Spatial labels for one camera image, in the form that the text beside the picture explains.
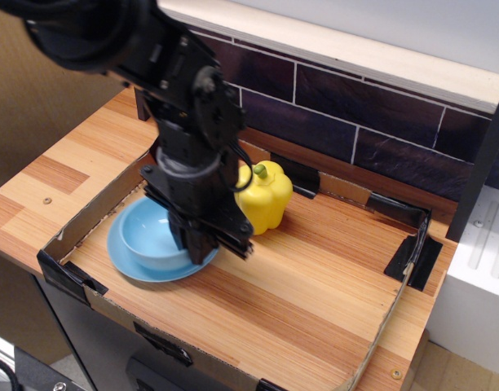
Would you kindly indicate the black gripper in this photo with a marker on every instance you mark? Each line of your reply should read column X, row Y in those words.
column 203, row 213

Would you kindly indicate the light blue bowl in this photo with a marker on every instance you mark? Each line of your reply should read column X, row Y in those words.
column 144, row 231

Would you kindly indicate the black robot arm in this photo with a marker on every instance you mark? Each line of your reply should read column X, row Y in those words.
column 195, row 174

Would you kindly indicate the light blue plate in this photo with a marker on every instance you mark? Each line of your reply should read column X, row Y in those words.
column 126, row 266

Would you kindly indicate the yellow toy bell pepper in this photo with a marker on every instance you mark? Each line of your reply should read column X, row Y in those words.
column 264, row 201

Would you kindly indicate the cardboard tray border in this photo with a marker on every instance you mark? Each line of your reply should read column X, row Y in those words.
column 311, row 309

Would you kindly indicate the dark brick backsplash shelf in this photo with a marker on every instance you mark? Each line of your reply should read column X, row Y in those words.
column 410, row 125

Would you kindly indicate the white block with rails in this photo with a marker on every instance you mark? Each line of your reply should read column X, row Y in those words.
column 465, row 318

